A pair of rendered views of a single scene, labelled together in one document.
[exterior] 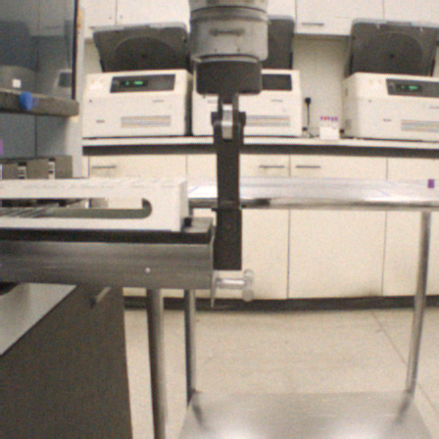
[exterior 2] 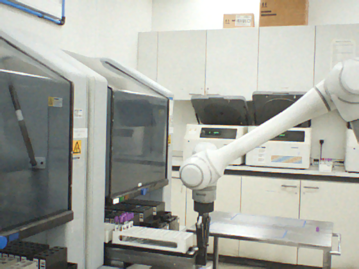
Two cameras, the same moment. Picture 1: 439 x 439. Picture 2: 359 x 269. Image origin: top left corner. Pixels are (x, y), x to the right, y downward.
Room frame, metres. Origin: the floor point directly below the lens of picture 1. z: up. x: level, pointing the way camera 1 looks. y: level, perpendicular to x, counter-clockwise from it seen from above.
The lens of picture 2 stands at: (-0.85, -0.35, 1.29)
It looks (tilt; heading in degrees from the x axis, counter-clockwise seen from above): 2 degrees down; 16
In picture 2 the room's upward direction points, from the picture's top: 2 degrees clockwise
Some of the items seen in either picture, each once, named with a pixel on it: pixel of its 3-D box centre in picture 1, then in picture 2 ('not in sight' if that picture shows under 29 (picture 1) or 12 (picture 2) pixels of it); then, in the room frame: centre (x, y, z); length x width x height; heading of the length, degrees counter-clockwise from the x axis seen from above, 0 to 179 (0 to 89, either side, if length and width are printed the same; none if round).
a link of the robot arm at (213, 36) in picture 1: (228, 39); (204, 193); (0.67, -0.01, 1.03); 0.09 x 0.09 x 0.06
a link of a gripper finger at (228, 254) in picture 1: (228, 240); (202, 255); (0.67, -0.01, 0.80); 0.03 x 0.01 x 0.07; 87
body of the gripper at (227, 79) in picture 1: (228, 101); (203, 212); (0.67, -0.01, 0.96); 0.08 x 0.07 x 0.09; 177
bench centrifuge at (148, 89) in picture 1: (142, 81); (220, 129); (3.29, 0.44, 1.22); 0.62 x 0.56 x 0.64; 175
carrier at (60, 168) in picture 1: (60, 170); (159, 209); (1.14, 0.32, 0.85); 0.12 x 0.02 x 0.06; 176
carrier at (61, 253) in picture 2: not in sight; (54, 261); (0.29, 0.37, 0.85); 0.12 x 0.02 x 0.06; 177
